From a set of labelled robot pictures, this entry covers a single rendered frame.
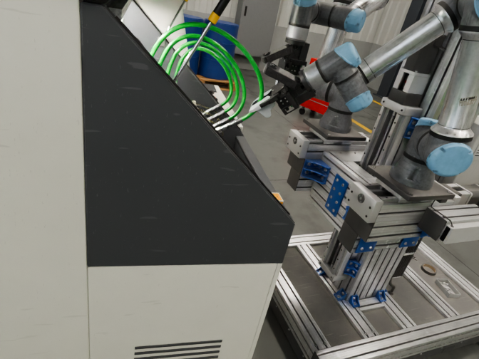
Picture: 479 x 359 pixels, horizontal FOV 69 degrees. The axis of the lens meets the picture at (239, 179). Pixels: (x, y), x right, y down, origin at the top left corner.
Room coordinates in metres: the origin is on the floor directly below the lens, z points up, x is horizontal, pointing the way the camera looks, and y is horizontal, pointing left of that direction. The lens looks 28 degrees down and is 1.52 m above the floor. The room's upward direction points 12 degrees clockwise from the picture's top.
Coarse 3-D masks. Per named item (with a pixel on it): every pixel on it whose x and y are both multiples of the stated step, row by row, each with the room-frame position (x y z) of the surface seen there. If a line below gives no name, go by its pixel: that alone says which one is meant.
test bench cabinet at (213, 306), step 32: (96, 288) 0.70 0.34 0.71; (128, 288) 0.72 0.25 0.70; (160, 288) 0.75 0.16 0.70; (192, 288) 0.79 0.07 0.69; (224, 288) 0.82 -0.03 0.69; (256, 288) 0.85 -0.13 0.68; (96, 320) 0.70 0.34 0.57; (128, 320) 0.73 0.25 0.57; (160, 320) 0.76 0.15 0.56; (192, 320) 0.79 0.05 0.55; (224, 320) 0.83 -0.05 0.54; (256, 320) 0.86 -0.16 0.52; (96, 352) 0.70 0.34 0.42; (128, 352) 0.73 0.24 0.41; (160, 352) 0.76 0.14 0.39; (192, 352) 0.80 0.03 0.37; (224, 352) 0.84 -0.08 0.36
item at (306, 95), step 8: (304, 80) 1.06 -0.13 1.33; (272, 88) 1.13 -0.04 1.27; (280, 88) 1.08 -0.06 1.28; (288, 88) 1.09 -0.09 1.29; (296, 88) 1.09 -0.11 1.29; (304, 88) 1.09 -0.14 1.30; (280, 96) 1.08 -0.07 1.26; (288, 96) 1.07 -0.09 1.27; (296, 96) 1.09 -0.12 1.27; (304, 96) 1.09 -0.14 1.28; (312, 96) 1.09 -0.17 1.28; (280, 104) 1.09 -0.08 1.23; (288, 104) 1.09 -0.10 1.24; (296, 104) 1.08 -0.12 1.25; (288, 112) 1.09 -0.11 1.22
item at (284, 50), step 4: (288, 44) 1.34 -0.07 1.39; (280, 48) 1.32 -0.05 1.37; (284, 48) 1.30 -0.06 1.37; (288, 48) 1.30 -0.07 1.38; (292, 48) 1.31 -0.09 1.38; (268, 52) 1.31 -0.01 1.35; (272, 52) 1.30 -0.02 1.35; (276, 52) 1.29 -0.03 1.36; (280, 52) 1.29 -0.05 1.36; (284, 52) 1.30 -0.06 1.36; (288, 52) 1.30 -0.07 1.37; (292, 52) 1.31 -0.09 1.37; (264, 56) 1.28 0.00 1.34; (268, 56) 1.28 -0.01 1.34; (272, 56) 1.28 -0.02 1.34; (276, 56) 1.29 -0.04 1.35; (280, 56) 1.29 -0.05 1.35; (264, 60) 1.28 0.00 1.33; (268, 60) 1.28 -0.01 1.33; (272, 60) 1.28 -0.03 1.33
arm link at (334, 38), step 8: (336, 0) 1.72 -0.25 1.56; (344, 0) 1.70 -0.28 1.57; (352, 0) 1.69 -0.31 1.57; (328, 32) 1.71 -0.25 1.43; (336, 32) 1.69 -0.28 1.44; (344, 32) 1.70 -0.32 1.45; (328, 40) 1.69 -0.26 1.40; (336, 40) 1.68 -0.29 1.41; (328, 48) 1.68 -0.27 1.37; (320, 56) 1.69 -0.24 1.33; (320, 88) 1.63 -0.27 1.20; (320, 96) 1.63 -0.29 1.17
